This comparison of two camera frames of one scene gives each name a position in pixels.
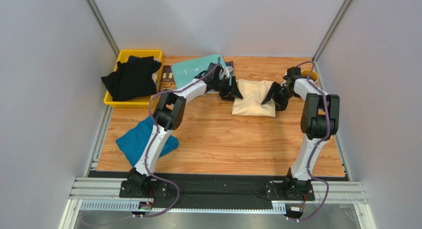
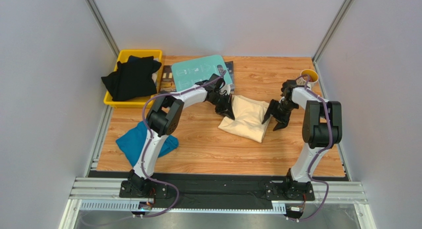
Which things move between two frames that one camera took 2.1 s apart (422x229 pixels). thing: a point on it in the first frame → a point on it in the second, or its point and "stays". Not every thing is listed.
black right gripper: [279, 94] → [278, 112]
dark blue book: [230, 63] stays
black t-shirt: [133, 78] stays
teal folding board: [185, 71] stays
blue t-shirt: [131, 141] stays
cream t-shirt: [253, 92] → [248, 115]
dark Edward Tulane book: [168, 83] stays
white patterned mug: [314, 76] stays
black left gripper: [236, 92] → [228, 111]
